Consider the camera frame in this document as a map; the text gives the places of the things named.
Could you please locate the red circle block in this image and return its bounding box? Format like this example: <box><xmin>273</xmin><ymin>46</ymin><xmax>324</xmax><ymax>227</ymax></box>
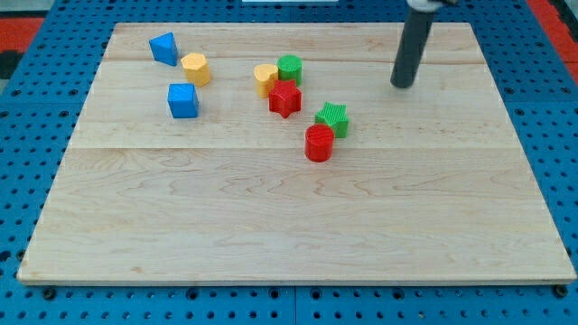
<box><xmin>304</xmin><ymin>124</ymin><xmax>334</xmax><ymax>163</ymax></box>

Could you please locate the green circle block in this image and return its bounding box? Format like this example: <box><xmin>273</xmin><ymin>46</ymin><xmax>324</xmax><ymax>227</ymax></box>
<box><xmin>277</xmin><ymin>54</ymin><xmax>303</xmax><ymax>86</ymax></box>

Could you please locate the yellow hexagon block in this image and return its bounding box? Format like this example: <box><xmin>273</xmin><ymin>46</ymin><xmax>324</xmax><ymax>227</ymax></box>
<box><xmin>181</xmin><ymin>52</ymin><xmax>211</xmax><ymax>87</ymax></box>

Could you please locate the red star block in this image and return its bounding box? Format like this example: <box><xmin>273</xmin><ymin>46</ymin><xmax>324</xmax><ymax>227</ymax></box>
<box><xmin>268</xmin><ymin>79</ymin><xmax>302</xmax><ymax>118</ymax></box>

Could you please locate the green star block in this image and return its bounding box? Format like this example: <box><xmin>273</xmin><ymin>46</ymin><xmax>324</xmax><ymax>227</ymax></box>
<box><xmin>314</xmin><ymin>102</ymin><xmax>349</xmax><ymax>138</ymax></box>

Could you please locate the wooden board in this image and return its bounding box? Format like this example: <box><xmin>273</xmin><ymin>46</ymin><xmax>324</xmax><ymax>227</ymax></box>
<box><xmin>17</xmin><ymin>23</ymin><xmax>576</xmax><ymax>286</ymax></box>

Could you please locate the yellow heart block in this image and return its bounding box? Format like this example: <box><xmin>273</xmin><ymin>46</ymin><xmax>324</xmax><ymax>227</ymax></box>
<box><xmin>253</xmin><ymin>63</ymin><xmax>279</xmax><ymax>98</ymax></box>

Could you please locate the blue cube block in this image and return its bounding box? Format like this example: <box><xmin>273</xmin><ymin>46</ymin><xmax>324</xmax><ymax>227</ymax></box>
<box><xmin>167</xmin><ymin>83</ymin><xmax>199</xmax><ymax>118</ymax></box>

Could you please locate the blue triangle block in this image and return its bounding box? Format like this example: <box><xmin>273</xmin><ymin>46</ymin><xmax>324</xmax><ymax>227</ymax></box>
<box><xmin>149</xmin><ymin>32</ymin><xmax>178</xmax><ymax>66</ymax></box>

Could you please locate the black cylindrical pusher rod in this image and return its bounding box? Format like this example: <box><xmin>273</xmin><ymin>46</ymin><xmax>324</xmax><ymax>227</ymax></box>
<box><xmin>390</xmin><ymin>8</ymin><xmax>435</xmax><ymax>88</ymax></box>

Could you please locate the silver rod mount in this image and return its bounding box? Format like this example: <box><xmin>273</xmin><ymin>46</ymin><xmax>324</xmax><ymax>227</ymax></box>
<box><xmin>406</xmin><ymin>0</ymin><xmax>459</xmax><ymax>13</ymax></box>

